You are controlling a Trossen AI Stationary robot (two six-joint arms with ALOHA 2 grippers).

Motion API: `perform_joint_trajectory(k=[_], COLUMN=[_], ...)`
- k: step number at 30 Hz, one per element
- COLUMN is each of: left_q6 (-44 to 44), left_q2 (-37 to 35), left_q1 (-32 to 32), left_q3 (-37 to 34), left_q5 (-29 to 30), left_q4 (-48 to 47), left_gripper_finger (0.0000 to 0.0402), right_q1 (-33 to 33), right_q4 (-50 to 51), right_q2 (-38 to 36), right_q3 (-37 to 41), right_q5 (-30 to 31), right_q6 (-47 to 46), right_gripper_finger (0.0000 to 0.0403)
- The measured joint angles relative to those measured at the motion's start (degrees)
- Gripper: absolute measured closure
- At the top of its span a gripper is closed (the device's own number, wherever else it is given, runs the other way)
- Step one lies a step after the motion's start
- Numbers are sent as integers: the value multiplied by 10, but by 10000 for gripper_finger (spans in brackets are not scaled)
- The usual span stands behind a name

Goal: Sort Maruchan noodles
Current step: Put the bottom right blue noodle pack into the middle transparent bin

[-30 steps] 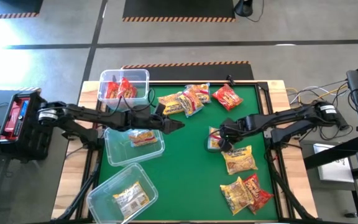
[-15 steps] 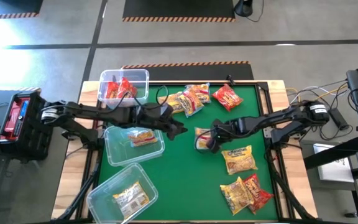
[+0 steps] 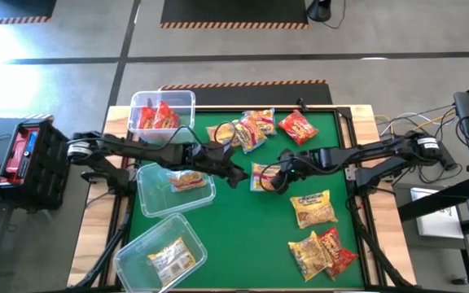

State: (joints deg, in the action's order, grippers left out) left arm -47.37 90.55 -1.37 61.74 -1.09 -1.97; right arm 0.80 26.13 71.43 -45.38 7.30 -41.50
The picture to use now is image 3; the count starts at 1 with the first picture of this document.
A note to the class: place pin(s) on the black round stand base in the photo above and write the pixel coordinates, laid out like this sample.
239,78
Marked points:
319,10

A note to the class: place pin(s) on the red Saucy noodle packet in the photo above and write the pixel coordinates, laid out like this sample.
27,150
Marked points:
297,127
166,116
340,254
146,118

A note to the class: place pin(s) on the yellow chicken ramen packet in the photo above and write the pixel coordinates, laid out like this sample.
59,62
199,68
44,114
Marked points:
308,256
220,135
313,208
172,260

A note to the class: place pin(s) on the green table mat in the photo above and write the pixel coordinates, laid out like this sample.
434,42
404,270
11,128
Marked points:
238,244

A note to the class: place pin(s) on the black hazard-striped floor mat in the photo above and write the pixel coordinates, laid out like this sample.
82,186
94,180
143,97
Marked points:
14,8
259,95
234,12

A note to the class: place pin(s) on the white box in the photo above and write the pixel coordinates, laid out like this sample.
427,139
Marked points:
438,215

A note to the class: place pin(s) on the red box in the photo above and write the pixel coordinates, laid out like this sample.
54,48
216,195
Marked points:
20,152

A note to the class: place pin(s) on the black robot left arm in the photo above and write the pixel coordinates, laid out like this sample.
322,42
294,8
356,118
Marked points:
137,148

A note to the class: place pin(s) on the black power brick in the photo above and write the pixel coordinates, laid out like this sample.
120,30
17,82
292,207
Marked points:
447,160

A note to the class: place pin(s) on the black clamp mount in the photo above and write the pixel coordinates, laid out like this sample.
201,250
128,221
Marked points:
301,105

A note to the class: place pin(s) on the black slanted beam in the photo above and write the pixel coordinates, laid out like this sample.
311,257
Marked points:
442,201

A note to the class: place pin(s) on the black aluminium table frame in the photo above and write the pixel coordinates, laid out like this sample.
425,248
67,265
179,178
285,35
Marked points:
345,122

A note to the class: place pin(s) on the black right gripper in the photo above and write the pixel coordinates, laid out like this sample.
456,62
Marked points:
299,163

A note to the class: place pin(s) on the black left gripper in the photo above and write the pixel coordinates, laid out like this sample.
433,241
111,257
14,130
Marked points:
210,158

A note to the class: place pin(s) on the clear plastic bin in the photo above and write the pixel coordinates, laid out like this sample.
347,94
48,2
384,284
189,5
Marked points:
137,260
157,203
177,101

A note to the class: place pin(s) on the grey metal bracket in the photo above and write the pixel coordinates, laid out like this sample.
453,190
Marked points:
351,173

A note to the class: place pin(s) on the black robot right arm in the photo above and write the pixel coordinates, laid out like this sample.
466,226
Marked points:
365,152

